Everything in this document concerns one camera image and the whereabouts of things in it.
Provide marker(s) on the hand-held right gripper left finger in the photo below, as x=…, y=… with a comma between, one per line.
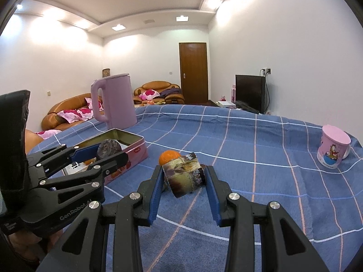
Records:
x=156, y=192

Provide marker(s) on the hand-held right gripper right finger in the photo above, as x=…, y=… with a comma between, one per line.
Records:
x=215, y=195

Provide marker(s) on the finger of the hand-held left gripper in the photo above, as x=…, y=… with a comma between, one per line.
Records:
x=85, y=153
x=112, y=160

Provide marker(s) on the large orange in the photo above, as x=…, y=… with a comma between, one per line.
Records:
x=89, y=162

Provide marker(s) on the dark wrinkled round fruit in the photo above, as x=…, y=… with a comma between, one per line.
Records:
x=109, y=148

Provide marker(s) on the pink metal tin box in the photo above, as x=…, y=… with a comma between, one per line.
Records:
x=133, y=158

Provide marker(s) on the small orange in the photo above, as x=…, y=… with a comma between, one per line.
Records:
x=168, y=157

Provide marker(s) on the person's left hand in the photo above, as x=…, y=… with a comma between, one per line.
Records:
x=31, y=246

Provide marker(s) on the pink floral pillow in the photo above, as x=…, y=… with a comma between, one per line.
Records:
x=48, y=133
x=82, y=113
x=88, y=103
x=149, y=94
x=66, y=116

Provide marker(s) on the long brown leather sofa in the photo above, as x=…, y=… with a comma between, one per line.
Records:
x=61, y=107

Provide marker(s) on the blue checked tablecloth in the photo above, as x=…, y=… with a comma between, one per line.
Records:
x=255, y=161

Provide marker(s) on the brown leather armchair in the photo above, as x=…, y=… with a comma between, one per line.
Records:
x=32, y=141

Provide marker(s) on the pink electric kettle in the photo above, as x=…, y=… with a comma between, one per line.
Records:
x=119, y=102

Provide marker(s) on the tall framed decor panel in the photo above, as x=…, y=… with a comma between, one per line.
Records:
x=106, y=72

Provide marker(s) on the short brown leather sofa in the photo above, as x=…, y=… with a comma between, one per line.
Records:
x=158, y=86

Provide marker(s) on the purple cloth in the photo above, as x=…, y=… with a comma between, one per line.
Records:
x=171, y=93

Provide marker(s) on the white flat box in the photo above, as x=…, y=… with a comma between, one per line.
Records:
x=225, y=103

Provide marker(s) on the pink upright box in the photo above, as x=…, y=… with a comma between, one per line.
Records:
x=233, y=92

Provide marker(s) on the black television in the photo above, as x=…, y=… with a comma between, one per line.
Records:
x=249, y=93

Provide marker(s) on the brown wooden door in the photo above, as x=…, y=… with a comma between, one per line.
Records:
x=194, y=72

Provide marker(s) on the pink cartoon cup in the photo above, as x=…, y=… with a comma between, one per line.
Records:
x=333, y=147

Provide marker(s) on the square ceiling light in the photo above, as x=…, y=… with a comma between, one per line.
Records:
x=118, y=27
x=182, y=18

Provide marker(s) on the white wall socket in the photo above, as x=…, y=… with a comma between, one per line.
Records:
x=266, y=70

